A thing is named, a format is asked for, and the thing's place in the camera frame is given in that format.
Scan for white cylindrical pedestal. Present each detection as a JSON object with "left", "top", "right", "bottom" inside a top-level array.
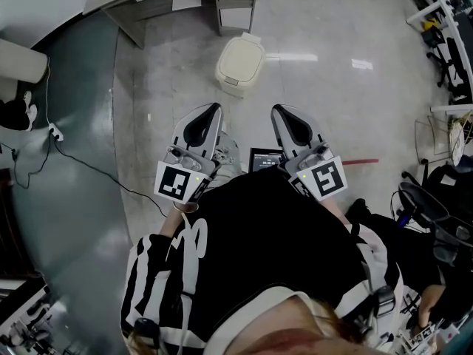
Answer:
[{"left": 0, "top": 37, "right": 51, "bottom": 85}]

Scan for white power cable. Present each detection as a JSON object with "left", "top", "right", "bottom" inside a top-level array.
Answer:
[{"left": 44, "top": 55, "right": 52, "bottom": 125}]

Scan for black white striped shirt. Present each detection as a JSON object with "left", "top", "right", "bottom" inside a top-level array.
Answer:
[{"left": 120, "top": 168, "right": 404, "bottom": 355}]

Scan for cream pedal trash bin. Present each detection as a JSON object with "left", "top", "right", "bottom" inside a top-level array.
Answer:
[{"left": 214, "top": 32, "right": 267, "bottom": 98}]

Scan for light ripped jeans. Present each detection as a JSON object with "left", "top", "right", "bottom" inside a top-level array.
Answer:
[{"left": 210, "top": 129, "right": 243, "bottom": 180}]

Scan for long black power cable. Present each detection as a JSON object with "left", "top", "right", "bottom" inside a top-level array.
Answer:
[{"left": 53, "top": 137, "right": 169, "bottom": 217}]

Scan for grey shoulder strap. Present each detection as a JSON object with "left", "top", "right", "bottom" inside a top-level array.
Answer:
[{"left": 353, "top": 223, "right": 402, "bottom": 347}]

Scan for white power strip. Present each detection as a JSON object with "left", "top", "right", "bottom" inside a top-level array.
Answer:
[{"left": 47, "top": 123, "right": 64, "bottom": 143}]

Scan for white wire basket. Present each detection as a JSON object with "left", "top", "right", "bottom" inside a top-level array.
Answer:
[{"left": 448, "top": 109, "right": 473, "bottom": 166}]

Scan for metal wire frame rack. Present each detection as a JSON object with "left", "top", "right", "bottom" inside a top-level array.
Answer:
[{"left": 413, "top": 115, "right": 461, "bottom": 166}]

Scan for white office desk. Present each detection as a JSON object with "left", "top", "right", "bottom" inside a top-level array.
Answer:
[{"left": 401, "top": 0, "right": 473, "bottom": 116}]

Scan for small black display device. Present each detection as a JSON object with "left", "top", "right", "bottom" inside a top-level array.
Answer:
[{"left": 250, "top": 147, "right": 287, "bottom": 173}]

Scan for short black cable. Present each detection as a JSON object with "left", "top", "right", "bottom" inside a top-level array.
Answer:
[{"left": 0, "top": 135, "right": 52, "bottom": 191}]

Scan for person's left forearm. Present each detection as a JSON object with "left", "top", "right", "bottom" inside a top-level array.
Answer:
[{"left": 157, "top": 202, "right": 200, "bottom": 239}]

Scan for person's neck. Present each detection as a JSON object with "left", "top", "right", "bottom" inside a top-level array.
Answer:
[{"left": 254, "top": 294, "right": 352, "bottom": 355}]

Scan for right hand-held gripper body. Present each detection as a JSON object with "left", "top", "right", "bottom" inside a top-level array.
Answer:
[{"left": 276, "top": 141, "right": 350, "bottom": 203}]

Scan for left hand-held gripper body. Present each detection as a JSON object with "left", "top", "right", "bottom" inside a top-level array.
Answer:
[{"left": 153, "top": 143, "right": 222, "bottom": 204}]

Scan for person's right forearm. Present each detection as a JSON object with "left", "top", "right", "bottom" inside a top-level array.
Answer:
[{"left": 321, "top": 196, "right": 352, "bottom": 229}]

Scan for grey wooden desk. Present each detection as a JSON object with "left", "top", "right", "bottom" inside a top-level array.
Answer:
[{"left": 83, "top": 0, "right": 262, "bottom": 50}]

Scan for silver bracelet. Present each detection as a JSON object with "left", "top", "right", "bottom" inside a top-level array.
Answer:
[{"left": 171, "top": 202, "right": 200, "bottom": 214}]

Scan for black office chair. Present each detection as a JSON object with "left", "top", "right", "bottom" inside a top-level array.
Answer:
[
  {"left": 435, "top": 36, "right": 472, "bottom": 103},
  {"left": 422, "top": 23, "right": 448, "bottom": 64},
  {"left": 391, "top": 163, "right": 473, "bottom": 268}
]

